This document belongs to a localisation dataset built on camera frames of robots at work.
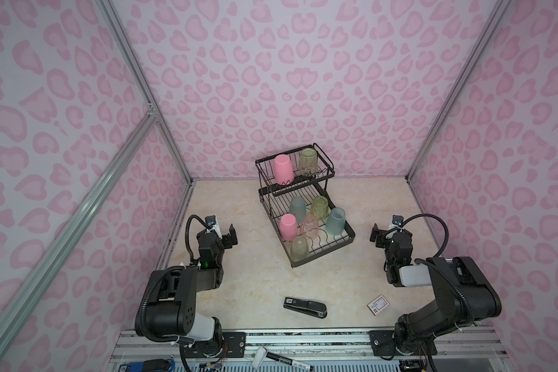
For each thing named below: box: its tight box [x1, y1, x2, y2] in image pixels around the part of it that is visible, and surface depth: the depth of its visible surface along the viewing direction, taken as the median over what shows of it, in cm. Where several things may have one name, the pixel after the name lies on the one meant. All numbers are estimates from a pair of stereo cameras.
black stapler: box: [283, 296, 328, 319], surface depth 80 cm
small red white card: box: [366, 294, 391, 317], surface depth 82 cm
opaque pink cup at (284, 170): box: [274, 153, 295, 186], surface depth 89 cm
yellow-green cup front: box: [290, 234, 310, 262], surface depth 87 cm
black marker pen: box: [251, 346, 315, 372], surface depth 70 cm
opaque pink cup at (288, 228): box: [279, 213, 298, 242], surface depth 92 cm
